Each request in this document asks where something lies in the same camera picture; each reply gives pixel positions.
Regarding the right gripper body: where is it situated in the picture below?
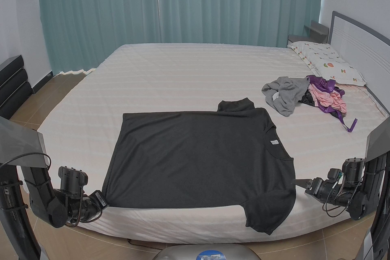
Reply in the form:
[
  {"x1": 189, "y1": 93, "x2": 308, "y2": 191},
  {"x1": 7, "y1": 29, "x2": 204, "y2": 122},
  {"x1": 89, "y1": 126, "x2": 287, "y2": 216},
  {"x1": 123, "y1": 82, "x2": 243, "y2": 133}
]
[{"x1": 305, "y1": 177, "x2": 346, "y2": 207}]

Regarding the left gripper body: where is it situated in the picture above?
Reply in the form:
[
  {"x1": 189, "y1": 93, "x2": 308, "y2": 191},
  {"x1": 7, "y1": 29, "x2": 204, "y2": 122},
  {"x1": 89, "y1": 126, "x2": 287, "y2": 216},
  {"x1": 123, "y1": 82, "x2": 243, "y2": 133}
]
[{"x1": 68, "y1": 190, "x2": 110, "y2": 224}]

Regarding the black T-shirt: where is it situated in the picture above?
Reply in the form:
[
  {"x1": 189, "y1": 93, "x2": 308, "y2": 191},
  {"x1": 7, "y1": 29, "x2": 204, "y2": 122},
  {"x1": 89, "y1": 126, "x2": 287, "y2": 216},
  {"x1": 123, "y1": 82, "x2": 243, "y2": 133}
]
[{"x1": 101, "y1": 97, "x2": 297, "y2": 236}]

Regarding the pile of clothes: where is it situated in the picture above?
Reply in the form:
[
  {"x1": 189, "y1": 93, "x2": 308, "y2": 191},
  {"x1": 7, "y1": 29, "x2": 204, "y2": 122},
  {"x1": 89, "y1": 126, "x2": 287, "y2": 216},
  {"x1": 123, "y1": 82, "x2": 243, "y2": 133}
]
[{"x1": 299, "y1": 74, "x2": 358, "y2": 134}]

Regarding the bed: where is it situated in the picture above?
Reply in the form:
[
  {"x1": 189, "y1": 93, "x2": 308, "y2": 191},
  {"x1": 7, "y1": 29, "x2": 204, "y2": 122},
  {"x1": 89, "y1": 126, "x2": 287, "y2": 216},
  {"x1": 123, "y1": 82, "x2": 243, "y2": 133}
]
[{"x1": 36, "y1": 10, "x2": 390, "y2": 246}]

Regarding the grey garment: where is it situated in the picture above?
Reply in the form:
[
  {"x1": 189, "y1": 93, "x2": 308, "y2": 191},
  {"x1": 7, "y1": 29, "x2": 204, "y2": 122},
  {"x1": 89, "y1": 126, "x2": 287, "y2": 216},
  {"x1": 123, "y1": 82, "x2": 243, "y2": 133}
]
[{"x1": 261, "y1": 76, "x2": 310, "y2": 118}]

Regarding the white printed pillow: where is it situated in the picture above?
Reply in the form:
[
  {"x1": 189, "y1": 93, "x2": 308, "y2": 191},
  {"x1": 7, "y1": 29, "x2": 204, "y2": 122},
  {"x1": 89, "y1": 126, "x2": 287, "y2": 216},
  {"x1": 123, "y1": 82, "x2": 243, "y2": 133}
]
[{"x1": 287, "y1": 41, "x2": 367, "y2": 87}]

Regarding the black chest of drawers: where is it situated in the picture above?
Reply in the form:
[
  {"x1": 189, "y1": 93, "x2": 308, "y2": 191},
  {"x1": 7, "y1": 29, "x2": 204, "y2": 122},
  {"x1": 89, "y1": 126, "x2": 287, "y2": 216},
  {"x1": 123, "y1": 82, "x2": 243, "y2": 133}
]
[{"x1": 0, "y1": 55, "x2": 33, "y2": 119}]

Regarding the grey bedside table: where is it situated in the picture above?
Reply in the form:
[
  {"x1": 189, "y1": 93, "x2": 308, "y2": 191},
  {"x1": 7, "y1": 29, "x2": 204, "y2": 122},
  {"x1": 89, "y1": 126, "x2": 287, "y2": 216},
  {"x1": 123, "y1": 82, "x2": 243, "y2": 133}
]
[{"x1": 288, "y1": 20, "x2": 330, "y2": 45}]

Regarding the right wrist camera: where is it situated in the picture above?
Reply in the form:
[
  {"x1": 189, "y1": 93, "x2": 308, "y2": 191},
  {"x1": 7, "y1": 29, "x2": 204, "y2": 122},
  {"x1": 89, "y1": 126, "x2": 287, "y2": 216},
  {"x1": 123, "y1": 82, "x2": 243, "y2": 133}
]
[{"x1": 327, "y1": 169, "x2": 343, "y2": 182}]

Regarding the black cable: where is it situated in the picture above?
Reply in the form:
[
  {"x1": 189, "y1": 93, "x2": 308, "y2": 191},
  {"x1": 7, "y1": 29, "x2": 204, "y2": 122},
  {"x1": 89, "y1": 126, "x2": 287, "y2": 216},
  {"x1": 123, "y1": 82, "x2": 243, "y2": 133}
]
[
  {"x1": 0, "y1": 152, "x2": 52, "y2": 171},
  {"x1": 322, "y1": 201, "x2": 348, "y2": 218},
  {"x1": 126, "y1": 239, "x2": 153, "y2": 249}
]

